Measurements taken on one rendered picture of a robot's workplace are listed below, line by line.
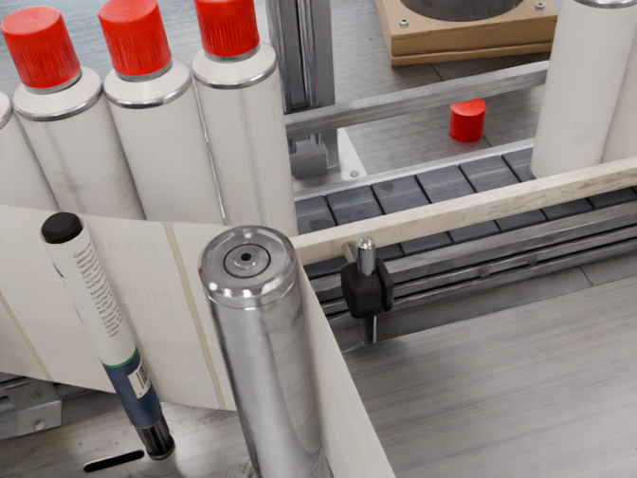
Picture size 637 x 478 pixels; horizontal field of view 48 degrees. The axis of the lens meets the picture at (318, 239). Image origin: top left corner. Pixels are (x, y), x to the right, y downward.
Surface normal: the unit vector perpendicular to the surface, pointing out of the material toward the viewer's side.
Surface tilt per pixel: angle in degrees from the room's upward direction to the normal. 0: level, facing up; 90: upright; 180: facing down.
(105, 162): 90
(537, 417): 0
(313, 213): 0
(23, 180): 90
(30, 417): 0
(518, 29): 90
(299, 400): 90
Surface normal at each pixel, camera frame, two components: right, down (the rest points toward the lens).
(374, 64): -0.07, -0.70
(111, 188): 0.75, 0.44
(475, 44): 0.06, 0.71
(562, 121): -0.58, 0.60
